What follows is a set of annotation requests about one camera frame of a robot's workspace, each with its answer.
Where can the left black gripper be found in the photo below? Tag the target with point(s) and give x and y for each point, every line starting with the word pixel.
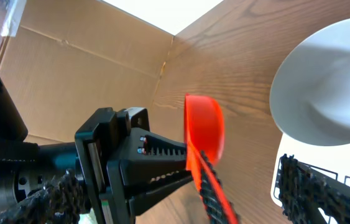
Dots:
pixel 156 164

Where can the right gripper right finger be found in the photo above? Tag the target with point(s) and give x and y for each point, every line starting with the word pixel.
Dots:
pixel 303 192

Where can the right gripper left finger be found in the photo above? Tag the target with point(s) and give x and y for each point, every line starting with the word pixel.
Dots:
pixel 218 208

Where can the red measuring scoop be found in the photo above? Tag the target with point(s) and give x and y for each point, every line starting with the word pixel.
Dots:
pixel 203 131

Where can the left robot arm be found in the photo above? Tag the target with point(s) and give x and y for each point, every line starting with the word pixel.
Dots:
pixel 38 184

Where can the white kitchen scale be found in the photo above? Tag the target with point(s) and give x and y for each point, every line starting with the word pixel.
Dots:
pixel 332 161

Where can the grey bowl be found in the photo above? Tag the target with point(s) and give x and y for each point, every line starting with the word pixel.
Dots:
pixel 310 93

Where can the cardboard side panel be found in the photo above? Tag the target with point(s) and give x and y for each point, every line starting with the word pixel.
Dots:
pixel 70 58

